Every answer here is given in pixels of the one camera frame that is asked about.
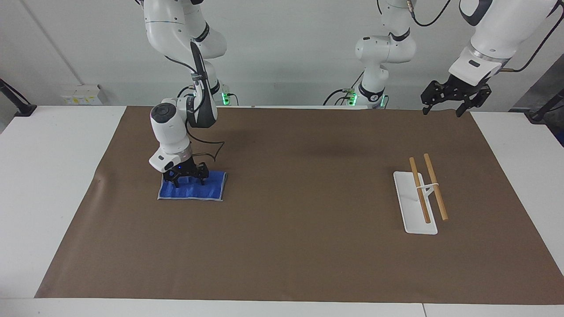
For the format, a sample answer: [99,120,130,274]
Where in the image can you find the blue towel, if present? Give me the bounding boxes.
[157,170,228,203]

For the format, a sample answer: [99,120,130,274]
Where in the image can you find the black cable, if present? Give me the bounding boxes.
[407,0,453,28]
[323,70,366,107]
[185,117,226,164]
[502,11,564,74]

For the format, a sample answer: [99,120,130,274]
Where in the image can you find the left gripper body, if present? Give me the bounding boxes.
[444,74,486,98]

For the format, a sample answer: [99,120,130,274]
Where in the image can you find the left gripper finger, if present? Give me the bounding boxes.
[420,80,452,116]
[455,84,493,118]

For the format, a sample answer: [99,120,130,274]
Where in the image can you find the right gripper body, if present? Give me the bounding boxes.
[163,158,198,178]

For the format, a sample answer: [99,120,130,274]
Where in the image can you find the black stand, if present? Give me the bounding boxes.
[526,87,564,123]
[0,78,37,118]

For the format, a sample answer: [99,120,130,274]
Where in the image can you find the white rack with wooden rods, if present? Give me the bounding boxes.
[393,153,449,236]

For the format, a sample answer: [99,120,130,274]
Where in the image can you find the white wall socket box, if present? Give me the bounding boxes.
[61,84,103,106]

